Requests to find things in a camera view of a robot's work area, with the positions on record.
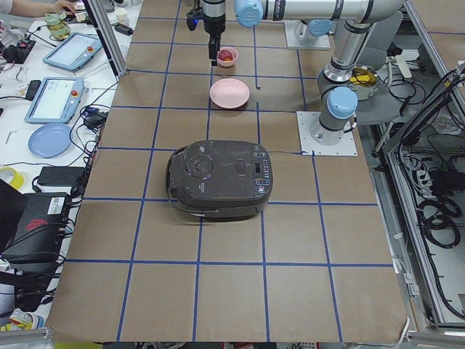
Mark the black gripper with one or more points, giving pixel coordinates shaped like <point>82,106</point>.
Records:
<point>213,19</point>

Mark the red apple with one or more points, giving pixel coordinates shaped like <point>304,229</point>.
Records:
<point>225,55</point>

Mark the small pink bowl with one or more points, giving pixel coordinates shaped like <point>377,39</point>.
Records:
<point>228,64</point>

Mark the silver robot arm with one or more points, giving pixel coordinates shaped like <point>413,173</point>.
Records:
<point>358,19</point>

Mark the pink plate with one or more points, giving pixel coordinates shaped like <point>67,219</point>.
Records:
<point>229,93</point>

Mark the blue plate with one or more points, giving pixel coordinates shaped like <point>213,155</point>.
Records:
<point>50,140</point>

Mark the dark grey rice cooker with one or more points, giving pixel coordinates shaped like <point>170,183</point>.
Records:
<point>219,179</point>

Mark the upper blue teach pendant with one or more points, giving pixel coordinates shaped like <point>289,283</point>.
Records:
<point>74,53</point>

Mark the blue teach pendant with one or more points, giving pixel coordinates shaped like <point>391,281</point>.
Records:
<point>74,53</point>
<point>56,100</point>

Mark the steel pot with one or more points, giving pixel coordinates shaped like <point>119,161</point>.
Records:
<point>364,82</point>

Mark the green bottle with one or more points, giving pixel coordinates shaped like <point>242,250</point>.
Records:
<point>57,25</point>

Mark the lower blue teach pendant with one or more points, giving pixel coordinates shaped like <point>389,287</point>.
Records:
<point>56,100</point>

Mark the black power adapter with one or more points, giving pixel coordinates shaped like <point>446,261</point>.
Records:
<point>59,176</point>

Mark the yellow tape roll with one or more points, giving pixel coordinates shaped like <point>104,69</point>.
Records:
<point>12,177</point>

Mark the black computer box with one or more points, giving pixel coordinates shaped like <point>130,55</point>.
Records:
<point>39,233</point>

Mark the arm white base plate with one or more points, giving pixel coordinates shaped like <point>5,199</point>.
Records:
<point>308,34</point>
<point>317,141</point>

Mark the aluminium frame post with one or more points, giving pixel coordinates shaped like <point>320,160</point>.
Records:
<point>105,32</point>

